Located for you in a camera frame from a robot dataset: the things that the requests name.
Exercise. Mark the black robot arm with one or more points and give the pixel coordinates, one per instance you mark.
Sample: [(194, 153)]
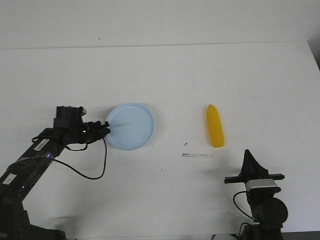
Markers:
[(21, 176), (268, 213)]

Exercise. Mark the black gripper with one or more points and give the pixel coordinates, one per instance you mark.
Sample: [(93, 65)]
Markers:
[(251, 166), (68, 121)]

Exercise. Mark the yellow corn cob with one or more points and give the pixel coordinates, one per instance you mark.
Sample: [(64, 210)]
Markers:
[(214, 127)]

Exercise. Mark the light blue round plate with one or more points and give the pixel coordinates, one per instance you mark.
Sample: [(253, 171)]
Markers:
[(131, 126)]

